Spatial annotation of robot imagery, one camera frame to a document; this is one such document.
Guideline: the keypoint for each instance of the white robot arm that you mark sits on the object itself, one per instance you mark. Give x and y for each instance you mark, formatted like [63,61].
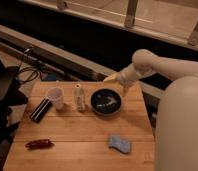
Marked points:
[176,135]

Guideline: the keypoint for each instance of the clear plastic bottle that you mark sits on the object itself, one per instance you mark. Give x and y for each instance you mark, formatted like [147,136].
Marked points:
[79,97]

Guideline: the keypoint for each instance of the translucent plastic cup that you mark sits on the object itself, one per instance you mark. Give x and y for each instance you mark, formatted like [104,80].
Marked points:
[55,95]

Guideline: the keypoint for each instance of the black rectangular box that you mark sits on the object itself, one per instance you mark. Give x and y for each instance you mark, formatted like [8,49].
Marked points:
[40,110]

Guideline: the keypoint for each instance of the white tapered gripper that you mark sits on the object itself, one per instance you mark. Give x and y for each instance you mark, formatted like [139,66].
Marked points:
[126,77]

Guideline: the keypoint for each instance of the black round bowl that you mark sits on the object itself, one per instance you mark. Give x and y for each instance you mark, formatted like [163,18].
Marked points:
[105,102]

